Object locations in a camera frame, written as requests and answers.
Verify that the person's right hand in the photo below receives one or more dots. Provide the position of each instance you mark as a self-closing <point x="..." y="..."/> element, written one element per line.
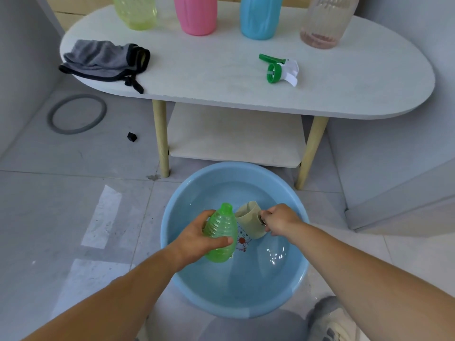
<point x="284" y="221"/>

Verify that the person's left hand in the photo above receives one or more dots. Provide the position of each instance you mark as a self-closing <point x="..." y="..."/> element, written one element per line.
<point x="188" y="245"/>

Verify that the person's left thumb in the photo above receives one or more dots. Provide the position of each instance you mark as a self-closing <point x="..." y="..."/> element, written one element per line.
<point x="218" y="241"/>

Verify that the person's right fingers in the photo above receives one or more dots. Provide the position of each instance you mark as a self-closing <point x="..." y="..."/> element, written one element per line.
<point x="270" y="218"/>

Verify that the green ribbed plastic bottle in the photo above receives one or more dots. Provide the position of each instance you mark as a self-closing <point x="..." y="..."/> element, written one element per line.
<point x="222" y="227"/>

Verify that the beige plastic cup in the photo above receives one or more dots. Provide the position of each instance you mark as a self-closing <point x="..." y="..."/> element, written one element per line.
<point x="248" y="216"/>

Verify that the person's right forearm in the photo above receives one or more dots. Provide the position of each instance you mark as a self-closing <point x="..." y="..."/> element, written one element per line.
<point x="355" y="280"/>

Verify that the person's left forearm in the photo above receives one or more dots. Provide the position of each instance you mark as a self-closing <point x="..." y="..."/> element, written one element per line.
<point x="117" y="298"/>

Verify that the light blue plastic basin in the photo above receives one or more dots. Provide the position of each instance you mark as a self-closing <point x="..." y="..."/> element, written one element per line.
<point x="248" y="280"/>

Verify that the wooden table leg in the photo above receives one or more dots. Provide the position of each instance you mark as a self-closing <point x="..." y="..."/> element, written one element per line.
<point x="311" y="152"/>
<point x="161" y="138"/>

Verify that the white lower table shelf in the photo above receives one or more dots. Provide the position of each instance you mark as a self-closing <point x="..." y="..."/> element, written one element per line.
<point x="234" y="134"/>

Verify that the person's grey trouser leg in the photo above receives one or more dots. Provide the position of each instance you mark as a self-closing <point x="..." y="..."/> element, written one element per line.
<point x="248" y="328"/>

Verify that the person's white shoe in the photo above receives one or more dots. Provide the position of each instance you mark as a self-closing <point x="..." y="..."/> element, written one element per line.
<point x="336" y="321"/>

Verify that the small black cap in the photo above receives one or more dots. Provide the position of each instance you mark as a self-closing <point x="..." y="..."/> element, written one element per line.
<point x="132" y="137"/>

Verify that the white oval side table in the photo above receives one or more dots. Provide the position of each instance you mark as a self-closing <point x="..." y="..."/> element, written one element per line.
<point x="227" y="81"/>

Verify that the green and white spray nozzle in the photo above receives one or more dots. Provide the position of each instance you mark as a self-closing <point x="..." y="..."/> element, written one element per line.
<point x="280" y="69"/>

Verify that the blue plastic bottle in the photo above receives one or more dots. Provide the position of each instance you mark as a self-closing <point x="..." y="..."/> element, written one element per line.
<point x="260" y="15"/>

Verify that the clear ribbed plastic bottle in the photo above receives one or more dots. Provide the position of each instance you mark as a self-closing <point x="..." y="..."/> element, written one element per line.
<point x="327" y="21"/>

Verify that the grey cloth with black trim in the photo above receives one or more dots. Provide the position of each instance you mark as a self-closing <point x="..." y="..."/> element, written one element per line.
<point x="103" y="60"/>

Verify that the pink plastic bottle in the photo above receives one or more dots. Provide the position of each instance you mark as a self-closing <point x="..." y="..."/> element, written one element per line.
<point x="196" y="14"/>

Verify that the yellow-green plastic bottle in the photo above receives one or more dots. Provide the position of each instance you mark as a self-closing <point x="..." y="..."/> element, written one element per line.
<point x="137" y="12"/>

